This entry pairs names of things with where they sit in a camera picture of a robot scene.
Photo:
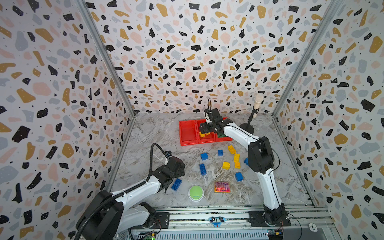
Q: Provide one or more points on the left red bin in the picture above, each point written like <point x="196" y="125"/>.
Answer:
<point x="188" y="133"/>

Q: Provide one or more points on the middle red bin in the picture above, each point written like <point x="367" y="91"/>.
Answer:
<point x="208" y="139"/>

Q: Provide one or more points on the right red bin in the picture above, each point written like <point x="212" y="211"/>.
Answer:
<point x="225" y="136"/>

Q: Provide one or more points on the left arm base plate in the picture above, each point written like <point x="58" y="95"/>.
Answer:
<point x="157" y="221"/>

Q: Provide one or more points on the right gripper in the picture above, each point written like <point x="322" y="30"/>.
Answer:
<point x="205" y="128"/>

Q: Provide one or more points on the blue long brick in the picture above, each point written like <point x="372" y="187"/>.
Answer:
<point x="203" y="170"/>
<point x="176" y="184"/>

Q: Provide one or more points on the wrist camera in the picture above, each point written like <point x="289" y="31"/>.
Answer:
<point x="208" y="115"/>
<point x="168" y="154"/>

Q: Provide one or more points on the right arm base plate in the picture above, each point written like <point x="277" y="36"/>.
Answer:
<point x="257" y="219"/>

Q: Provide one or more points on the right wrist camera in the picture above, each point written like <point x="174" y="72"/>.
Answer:
<point x="208" y="115"/>

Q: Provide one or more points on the yellow upright brick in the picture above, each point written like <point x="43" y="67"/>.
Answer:
<point x="236" y="158"/>

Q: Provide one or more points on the blue square brick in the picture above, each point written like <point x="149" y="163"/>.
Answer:
<point x="204" y="156"/>
<point x="239" y="177"/>

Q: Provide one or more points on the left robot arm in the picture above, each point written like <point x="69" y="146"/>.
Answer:
<point x="111" y="213"/>

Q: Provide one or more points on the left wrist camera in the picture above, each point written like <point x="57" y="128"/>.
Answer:
<point x="168" y="154"/>

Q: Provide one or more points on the blue square brick front right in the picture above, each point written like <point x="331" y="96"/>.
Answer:
<point x="239" y="177"/>

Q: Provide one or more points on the blue long brick front left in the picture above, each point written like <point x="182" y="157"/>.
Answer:
<point x="176" y="184"/>

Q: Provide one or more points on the green push button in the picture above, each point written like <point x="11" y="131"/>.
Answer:
<point x="196" y="193"/>

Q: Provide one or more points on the yellow long brick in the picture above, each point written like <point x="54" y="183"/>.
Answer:
<point x="232" y="150"/>

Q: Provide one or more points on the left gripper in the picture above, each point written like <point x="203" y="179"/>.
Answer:
<point x="181" y="171"/>

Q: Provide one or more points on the colourful card box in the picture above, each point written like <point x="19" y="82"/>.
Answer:
<point x="222" y="187"/>

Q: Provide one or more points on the yellow brick near bins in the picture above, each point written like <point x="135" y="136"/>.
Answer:
<point x="203" y="135"/>

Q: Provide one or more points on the yellow square brick centre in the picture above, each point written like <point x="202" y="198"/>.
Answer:
<point x="226" y="165"/>

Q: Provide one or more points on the blue long brick centre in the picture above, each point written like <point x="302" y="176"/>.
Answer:
<point x="203" y="170"/>

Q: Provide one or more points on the blue square brick centre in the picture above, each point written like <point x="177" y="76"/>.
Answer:
<point x="204" y="156"/>

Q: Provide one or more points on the red bin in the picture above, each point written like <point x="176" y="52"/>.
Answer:
<point x="208" y="139"/>
<point x="225" y="136"/>
<point x="188" y="133"/>

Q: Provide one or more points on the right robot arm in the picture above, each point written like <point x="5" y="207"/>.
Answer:
<point x="260" y="160"/>

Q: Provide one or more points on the blue clip on rail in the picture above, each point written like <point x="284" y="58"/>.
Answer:
<point x="216" y="222"/>

